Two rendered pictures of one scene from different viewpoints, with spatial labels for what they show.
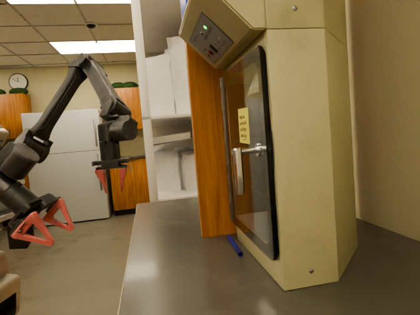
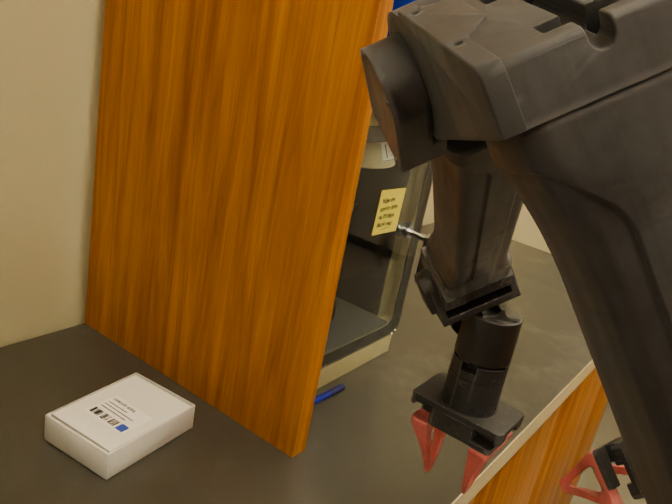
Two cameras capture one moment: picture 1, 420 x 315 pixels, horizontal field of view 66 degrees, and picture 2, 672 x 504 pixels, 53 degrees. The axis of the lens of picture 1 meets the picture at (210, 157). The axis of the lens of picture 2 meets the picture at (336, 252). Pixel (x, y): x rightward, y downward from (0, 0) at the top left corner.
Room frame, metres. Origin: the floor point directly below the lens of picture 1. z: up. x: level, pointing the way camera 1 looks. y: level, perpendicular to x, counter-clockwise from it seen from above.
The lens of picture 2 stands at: (1.53, 0.61, 1.54)
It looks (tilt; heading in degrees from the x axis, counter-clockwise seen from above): 19 degrees down; 223
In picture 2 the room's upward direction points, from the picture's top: 11 degrees clockwise
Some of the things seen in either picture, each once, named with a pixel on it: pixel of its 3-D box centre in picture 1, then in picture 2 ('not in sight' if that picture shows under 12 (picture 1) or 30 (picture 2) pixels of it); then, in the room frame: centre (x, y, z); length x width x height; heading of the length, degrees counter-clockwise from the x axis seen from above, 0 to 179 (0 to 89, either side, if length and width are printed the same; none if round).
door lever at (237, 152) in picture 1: (246, 169); (417, 255); (0.61, -0.07, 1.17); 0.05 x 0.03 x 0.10; 100
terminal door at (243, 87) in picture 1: (244, 152); (372, 246); (0.73, -0.08, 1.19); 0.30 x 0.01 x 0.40; 10
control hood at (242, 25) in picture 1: (213, 30); not in sight; (0.72, -0.03, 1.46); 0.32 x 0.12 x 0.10; 11
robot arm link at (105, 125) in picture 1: (109, 132); (486, 331); (0.96, 0.29, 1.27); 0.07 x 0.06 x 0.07; 54
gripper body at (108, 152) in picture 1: (110, 153); (473, 386); (0.96, 0.30, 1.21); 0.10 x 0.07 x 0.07; 100
